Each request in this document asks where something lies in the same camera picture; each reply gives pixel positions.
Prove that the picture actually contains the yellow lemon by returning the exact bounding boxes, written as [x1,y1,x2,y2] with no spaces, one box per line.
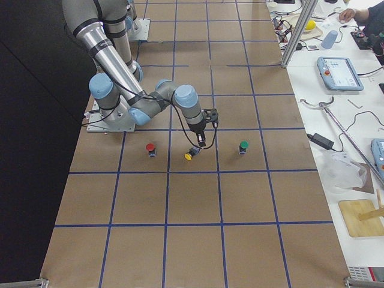
[305,20,316,31]

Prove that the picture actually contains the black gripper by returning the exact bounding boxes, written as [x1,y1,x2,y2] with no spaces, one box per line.
[188,119,206,147]

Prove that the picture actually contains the person's hand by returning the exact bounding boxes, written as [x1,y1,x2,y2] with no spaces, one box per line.
[338,8,357,23]

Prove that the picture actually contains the light blue plastic cup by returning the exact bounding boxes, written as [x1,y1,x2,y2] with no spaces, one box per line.
[320,30,338,50]

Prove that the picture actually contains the wooden cutting board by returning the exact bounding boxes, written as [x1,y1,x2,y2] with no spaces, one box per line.
[338,200,383,238]

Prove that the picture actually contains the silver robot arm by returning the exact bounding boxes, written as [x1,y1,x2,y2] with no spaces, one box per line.
[62,1,206,147]
[125,0,142,34]

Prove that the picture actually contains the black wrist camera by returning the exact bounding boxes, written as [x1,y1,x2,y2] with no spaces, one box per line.
[202,109,219,129]

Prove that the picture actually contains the black power adapter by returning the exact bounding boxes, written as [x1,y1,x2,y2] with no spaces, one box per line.
[310,133,334,150]

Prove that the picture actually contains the clear plastic bag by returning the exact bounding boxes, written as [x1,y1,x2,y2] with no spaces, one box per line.
[320,151,367,188]

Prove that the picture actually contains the blue teach pendant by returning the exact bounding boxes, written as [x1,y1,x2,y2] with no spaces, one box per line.
[317,57,364,91]
[371,139,384,178]

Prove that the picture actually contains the green push button switch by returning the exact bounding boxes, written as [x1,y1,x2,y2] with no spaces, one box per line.
[239,140,249,155]

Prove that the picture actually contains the aluminium frame post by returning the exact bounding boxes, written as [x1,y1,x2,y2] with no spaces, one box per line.
[281,0,318,68]

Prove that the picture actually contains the metal grabber stick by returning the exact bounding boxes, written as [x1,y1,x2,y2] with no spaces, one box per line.
[299,96,383,184]

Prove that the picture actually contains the red push button switch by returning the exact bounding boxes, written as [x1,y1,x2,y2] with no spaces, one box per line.
[146,143,157,157]

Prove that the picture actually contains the black electronics board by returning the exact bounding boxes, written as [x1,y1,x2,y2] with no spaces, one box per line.
[350,30,376,50]

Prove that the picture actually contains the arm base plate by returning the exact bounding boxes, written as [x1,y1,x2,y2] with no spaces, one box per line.
[127,18,151,41]
[85,96,136,133]

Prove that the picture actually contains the yellow push button switch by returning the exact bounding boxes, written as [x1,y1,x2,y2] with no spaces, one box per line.
[184,146,200,161]

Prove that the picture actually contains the beige tray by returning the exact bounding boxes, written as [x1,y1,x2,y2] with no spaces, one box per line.
[282,14,323,40]

